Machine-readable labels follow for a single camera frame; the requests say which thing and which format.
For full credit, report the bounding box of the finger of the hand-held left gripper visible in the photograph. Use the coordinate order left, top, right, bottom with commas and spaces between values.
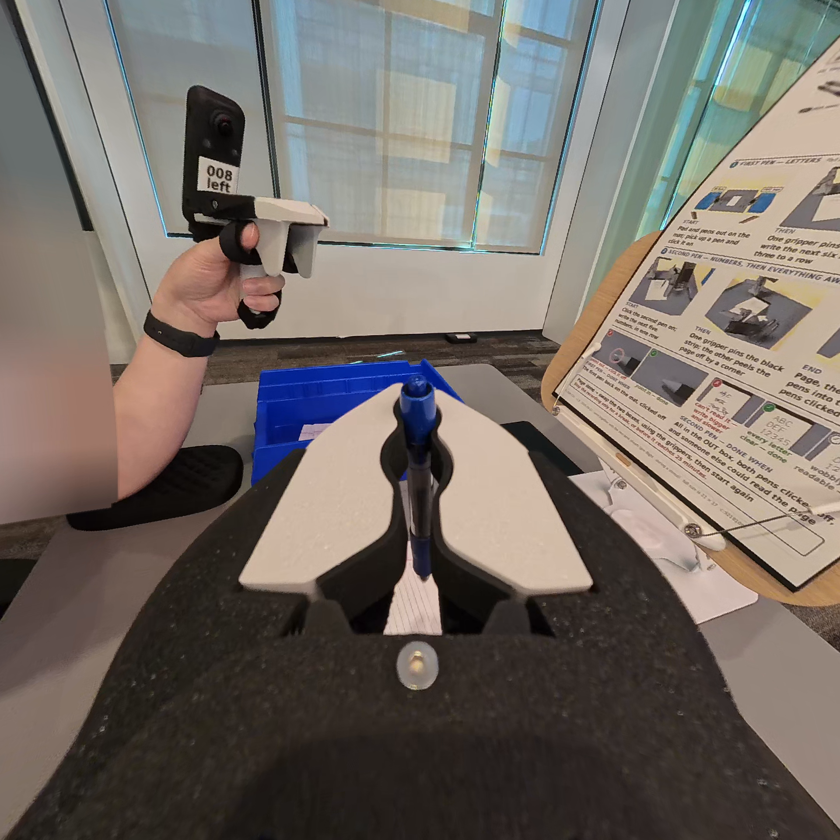
255, 197, 291, 275
289, 200, 330, 278

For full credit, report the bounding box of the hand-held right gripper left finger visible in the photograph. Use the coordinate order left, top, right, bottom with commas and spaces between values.
238, 384, 411, 634

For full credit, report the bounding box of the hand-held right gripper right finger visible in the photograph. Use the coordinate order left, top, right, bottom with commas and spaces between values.
430, 389, 595, 634

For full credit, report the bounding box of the blue plastic bin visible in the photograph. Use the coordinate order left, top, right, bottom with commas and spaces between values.
251, 360, 465, 488

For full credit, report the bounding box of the white lined notepad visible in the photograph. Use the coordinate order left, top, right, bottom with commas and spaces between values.
382, 545, 444, 636

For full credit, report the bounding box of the blue retractable pen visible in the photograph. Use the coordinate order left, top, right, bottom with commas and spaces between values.
400, 374, 439, 584

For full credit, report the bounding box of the person's left hand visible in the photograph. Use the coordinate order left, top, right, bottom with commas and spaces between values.
150, 222, 284, 337

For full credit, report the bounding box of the dark table mat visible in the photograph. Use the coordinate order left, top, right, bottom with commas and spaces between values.
502, 420, 585, 476

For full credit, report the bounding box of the black ribbed chair armrest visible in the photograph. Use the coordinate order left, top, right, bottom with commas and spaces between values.
66, 445, 245, 532

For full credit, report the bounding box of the window with white blind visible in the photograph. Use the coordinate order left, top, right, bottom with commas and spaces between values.
105, 0, 601, 256

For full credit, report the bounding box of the white document stand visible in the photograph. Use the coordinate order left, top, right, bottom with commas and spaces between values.
541, 230, 840, 624

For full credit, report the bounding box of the illustrated instruction sheet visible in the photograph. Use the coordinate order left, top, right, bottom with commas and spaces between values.
556, 33, 840, 588

